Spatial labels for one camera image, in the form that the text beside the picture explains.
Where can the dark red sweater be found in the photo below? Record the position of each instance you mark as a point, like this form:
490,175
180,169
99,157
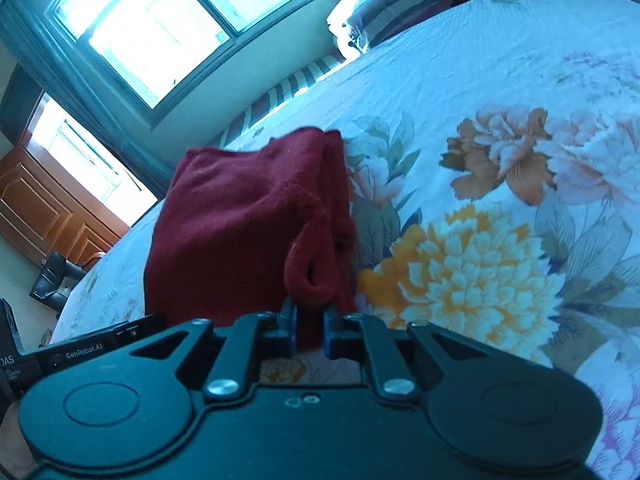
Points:
235,225

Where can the striped mattress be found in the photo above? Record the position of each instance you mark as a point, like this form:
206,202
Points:
285,92

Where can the striped white pillow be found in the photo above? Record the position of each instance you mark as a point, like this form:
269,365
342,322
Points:
385,10

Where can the person's left hand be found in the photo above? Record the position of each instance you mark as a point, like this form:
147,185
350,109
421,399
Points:
10,440

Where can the black leather office chair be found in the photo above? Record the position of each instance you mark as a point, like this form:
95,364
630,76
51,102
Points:
55,280

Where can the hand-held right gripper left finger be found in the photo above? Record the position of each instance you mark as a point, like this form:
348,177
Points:
289,332

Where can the bed with floral sheet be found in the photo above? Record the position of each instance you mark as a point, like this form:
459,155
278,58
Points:
500,85

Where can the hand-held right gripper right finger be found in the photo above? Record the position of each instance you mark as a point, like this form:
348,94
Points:
329,335

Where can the large sliding window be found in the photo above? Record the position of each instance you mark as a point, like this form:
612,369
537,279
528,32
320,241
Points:
165,25

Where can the brown wooden door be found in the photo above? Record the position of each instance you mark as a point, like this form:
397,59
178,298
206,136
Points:
40,210

